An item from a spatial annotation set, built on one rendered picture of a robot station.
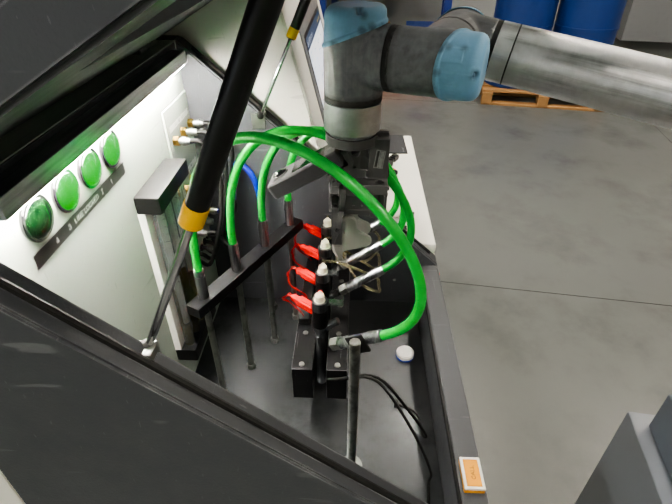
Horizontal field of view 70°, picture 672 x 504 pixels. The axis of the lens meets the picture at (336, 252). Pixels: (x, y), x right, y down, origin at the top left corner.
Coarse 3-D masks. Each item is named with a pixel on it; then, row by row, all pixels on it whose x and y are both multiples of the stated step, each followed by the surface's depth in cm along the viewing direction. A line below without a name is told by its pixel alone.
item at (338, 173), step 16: (272, 144) 57; (288, 144) 56; (320, 160) 55; (336, 176) 55; (352, 192) 56; (368, 192) 55; (384, 208) 56; (384, 224) 56; (192, 240) 74; (400, 240) 56; (192, 256) 76; (416, 256) 57; (416, 272) 58; (416, 288) 59; (416, 304) 60; (416, 320) 62; (384, 336) 66
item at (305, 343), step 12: (336, 276) 106; (348, 276) 106; (336, 288) 103; (348, 300) 100; (336, 312) 97; (348, 312) 97; (300, 324) 94; (312, 324) 94; (348, 324) 94; (300, 336) 91; (312, 336) 91; (336, 336) 91; (300, 348) 89; (312, 348) 89; (300, 360) 86; (312, 360) 86; (336, 360) 86; (300, 372) 85; (312, 372) 85; (336, 372) 85; (300, 384) 87; (312, 384) 87; (336, 384) 87; (300, 396) 89; (312, 396) 89; (336, 396) 89
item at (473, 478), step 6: (468, 462) 72; (474, 462) 72; (468, 468) 71; (474, 468) 71; (468, 474) 71; (474, 474) 71; (462, 480) 71; (468, 480) 70; (474, 480) 70; (480, 480) 70; (474, 486) 69; (480, 486) 69; (468, 492) 70; (474, 492) 70; (480, 492) 69
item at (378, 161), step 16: (336, 144) 62; (352, 144) 61; (368, 144) 62; (384, 144) 63; (352, 160) 65; (368, 160) 65; (384, 160) 64; (352, 176) 66; (368, 176) 66; (384, 176) 66; (336, 192) 65; (384, 192) 65; (352, 208) 68; (368, 208) 68
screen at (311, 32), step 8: (312, 0) 130; (312, 8) 127; (312, 16) 124; (320, 16) 142; (304, 24) 109; (312, 24) 121; (320, 24) 138; (304, 32) 107; (312, 32) 119; (320, 32) 134; (304, 40) 105; (312, 40) 116; (320, 40) 131; (304, 48) 104; (312, 48) 114; (320, 48) 128; (312, 56) 112; (320, 56) 126; (312, 64) 110; (320, 64) 123; (312, 72) 108; (320, 72) 120; (312, 80) 108; (320, 80) 118; (320, 88) 116; (320, 96) 114; (320, 104) 112; (320, 112) 112
